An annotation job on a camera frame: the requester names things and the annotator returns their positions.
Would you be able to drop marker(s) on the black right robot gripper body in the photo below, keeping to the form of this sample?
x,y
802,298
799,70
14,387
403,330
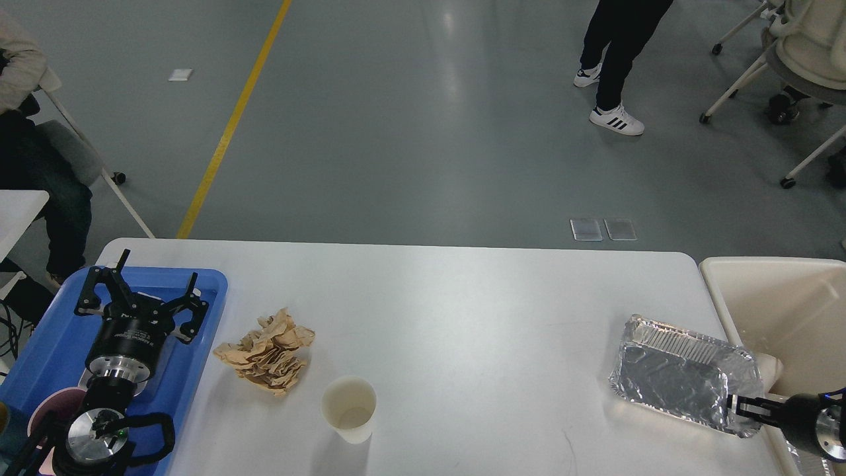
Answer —
x,y
814,423

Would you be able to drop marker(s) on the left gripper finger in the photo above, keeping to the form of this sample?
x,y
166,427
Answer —
x,y
106,293
189,309

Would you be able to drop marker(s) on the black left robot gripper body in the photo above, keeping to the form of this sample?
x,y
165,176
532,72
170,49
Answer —
x,y
131,339

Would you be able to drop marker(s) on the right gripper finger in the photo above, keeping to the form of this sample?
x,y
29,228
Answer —
x,y
734,402
763,416

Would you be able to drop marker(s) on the aluminium foil tray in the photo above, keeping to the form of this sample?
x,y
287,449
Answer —
x,y
685,374

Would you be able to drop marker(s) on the pink plastic mug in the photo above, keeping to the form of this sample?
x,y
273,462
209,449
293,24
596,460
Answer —
x,y
65,403

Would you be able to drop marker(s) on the small stainless steel tray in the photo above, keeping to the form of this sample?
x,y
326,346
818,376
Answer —
x,y
89,378

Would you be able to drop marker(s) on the blue plastic tray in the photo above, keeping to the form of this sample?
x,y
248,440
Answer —
x,y
192,357

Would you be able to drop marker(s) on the crumpled brown paper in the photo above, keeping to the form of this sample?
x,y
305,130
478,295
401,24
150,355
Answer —
x,y
268,357

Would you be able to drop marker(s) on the cream plastic bin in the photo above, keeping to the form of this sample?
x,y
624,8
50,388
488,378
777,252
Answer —
x,y
789,312

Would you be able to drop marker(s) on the white side table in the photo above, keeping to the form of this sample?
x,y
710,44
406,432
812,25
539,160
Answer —
x,y
19,208

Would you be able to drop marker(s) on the seated person at left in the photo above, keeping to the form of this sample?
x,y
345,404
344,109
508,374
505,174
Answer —
x,y
30,161

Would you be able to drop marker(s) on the white folding chair left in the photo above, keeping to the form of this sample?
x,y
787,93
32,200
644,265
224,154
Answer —
x,y
67,138

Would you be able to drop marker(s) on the cream paper cup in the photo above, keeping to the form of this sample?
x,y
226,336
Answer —
x,y
348,405

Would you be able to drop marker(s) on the white floor marker square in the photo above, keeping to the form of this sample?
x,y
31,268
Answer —
x,y
180,75

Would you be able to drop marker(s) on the right floor outlet plate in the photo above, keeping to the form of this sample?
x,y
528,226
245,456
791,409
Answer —
x,y
620,229

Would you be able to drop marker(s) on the floor outlet plate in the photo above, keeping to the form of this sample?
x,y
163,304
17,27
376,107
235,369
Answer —
x,y
620,229
586,230

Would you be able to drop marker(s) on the left floor outlet plate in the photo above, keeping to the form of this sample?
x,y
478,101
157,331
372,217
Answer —
x,y
586,230

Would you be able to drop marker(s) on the walking person black trousers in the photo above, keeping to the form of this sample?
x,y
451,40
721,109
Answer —
x,y
617,33

